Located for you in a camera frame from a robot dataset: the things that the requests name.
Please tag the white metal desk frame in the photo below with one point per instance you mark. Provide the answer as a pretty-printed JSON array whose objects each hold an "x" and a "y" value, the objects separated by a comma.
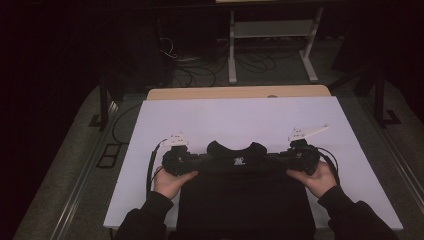
[{"x": 273, "y": 29}]

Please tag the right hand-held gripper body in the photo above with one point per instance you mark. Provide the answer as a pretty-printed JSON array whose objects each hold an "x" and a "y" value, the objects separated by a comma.
[{"x": 301, "y": 158}]

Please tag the black metal stand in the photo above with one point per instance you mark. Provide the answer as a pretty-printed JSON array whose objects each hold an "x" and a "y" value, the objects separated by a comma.
[
  {"x": 380, "y": 100},
  {"x": 104, "y": 96}
]

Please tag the black floor outlet frame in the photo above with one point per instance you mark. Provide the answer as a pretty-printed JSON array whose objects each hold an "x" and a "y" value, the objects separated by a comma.
[{"x": 108, "y": 156}]

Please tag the person's left hand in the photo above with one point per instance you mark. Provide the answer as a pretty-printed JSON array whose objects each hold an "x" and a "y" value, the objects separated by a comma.
[{"x": 170, "y": 185}]

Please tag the white table cover sheet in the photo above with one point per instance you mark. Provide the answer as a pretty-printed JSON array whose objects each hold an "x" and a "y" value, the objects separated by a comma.
[{"x": 233, "y": 116}]

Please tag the person's right hand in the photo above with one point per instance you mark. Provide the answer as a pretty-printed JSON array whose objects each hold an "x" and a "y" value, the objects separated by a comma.
[{"x": 316, "y": 181}]

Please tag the metal floor rail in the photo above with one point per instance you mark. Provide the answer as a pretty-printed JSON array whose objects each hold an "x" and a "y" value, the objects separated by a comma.
[
  {"x": 80, "y": 186},
  {"x": 396, "y": 156}
]

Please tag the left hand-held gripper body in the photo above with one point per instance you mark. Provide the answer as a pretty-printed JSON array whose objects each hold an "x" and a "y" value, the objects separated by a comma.
[{"x": 175, "y": 161}]

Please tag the black tank top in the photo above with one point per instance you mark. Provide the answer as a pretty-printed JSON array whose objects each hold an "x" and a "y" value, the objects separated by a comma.
[{"x": 243, "y": 203}]

